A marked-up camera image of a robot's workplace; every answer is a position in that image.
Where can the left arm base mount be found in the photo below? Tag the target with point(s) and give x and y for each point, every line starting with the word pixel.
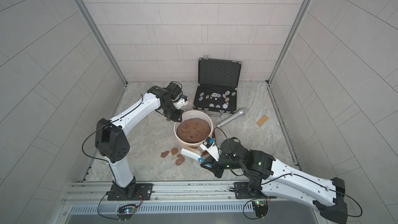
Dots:
pixel 132 192

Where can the brown mud lump large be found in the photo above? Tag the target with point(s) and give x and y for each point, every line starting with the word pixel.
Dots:
pixel 174 151

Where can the silver microphone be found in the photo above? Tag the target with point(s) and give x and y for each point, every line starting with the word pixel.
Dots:
pixel 231 118

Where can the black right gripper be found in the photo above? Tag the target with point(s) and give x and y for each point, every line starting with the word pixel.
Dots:
pixel 213 165

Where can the right circuit board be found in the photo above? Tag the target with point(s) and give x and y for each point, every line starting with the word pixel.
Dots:
pixel 260 208

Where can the brown mud lump left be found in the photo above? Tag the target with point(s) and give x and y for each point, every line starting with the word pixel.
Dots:
pixel 165 154

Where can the circuit board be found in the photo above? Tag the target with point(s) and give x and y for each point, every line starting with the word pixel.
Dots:
pixel 260 208
pixel 125 212

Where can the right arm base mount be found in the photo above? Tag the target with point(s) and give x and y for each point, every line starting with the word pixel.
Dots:
pixel 242 190

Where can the white ceramic pot with mud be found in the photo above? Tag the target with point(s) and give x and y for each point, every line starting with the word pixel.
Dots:
pixel 195 127

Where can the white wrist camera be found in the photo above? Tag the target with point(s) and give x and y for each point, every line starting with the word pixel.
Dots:
pixel 211 147
pixel 183 101

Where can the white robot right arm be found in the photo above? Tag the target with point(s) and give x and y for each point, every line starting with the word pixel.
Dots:
pixel 269 177

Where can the brown mud lump small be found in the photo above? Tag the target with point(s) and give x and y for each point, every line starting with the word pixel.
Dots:
pixel 180 160

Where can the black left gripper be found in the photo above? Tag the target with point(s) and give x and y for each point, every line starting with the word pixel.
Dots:
pixel 173 114

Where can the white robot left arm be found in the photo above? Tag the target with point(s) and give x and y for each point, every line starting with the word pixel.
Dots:
pixel 111 135

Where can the aluminium front rail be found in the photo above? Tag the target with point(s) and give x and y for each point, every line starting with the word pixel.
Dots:
pixel 207 191

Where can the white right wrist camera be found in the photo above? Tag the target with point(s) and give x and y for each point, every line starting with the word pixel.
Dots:
pixel 211 147

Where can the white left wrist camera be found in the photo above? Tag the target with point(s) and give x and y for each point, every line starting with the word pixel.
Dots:
pixel 183 101

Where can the left circuit board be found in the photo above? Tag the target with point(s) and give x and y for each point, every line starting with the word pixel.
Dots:
pixel 125 212

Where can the tan wooden block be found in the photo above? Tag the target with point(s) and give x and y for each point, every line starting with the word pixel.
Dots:
pixel 262 121

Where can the black poker chip case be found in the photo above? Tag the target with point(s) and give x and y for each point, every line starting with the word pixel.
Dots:
pixel 217 85

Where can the blue handled scrub brush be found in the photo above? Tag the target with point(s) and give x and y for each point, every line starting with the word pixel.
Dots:
pixel 192 153

